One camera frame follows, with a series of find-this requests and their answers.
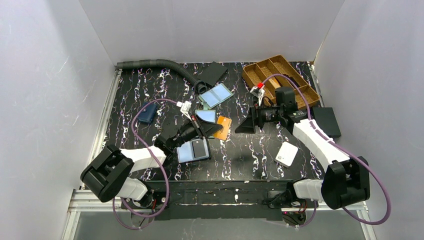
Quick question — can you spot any black card holder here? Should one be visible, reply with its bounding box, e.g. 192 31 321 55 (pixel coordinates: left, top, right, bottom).
176 138 211 164

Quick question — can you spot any green card holder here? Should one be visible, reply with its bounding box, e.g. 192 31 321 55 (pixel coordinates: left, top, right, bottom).
199 83 234 109
195 109 217 123

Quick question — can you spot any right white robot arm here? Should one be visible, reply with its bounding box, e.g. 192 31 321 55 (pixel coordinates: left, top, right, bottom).
235 87 371 210

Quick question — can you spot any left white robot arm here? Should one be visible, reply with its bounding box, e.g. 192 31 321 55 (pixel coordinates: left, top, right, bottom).
80 114 223 203

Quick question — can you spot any dark card in holder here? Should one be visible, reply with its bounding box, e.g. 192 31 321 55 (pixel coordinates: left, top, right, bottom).
191 139 207 159

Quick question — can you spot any wooden piece in tray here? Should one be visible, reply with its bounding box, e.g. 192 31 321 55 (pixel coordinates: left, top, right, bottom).
268 77 281 89

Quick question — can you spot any blue snap wallet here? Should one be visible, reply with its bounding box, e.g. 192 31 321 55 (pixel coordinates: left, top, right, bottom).
137 102 158 125

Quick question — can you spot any black box right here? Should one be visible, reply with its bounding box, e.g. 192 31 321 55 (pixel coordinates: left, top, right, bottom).
312 107 342 138

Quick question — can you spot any white box with code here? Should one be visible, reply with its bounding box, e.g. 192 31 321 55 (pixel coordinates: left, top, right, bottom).
274 141 299 168

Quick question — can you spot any wicker divided tray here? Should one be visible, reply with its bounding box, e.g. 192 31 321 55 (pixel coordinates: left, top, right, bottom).
242 55 320 110

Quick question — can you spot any black square pad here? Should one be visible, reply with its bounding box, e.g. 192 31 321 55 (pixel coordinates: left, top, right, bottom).
198 61 228 87

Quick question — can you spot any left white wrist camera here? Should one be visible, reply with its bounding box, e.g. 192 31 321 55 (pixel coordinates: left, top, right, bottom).
176 101 192 120

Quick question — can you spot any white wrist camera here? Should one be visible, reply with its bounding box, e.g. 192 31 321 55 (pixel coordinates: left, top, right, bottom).
249 82 265 106
176 101 192 120

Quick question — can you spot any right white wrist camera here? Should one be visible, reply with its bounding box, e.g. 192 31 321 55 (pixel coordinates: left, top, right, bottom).
249 82 265 106

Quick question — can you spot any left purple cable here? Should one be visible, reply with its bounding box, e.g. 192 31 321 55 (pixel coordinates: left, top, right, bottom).
112 98 181 231

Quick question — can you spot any purple cable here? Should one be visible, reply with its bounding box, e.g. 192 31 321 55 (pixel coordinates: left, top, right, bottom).
259 74 392 228
112 98 181 231

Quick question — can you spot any grey corrugated hose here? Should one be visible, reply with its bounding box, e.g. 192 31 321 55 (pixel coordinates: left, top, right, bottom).
116 59 210 95

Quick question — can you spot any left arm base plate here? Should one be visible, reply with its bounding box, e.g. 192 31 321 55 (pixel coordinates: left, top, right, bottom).
124 190 166 211

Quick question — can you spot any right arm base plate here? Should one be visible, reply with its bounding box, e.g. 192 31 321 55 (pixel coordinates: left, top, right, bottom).
261 189 314 210

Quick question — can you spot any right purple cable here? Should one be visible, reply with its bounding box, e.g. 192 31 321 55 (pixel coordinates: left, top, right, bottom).
259 74 392 228

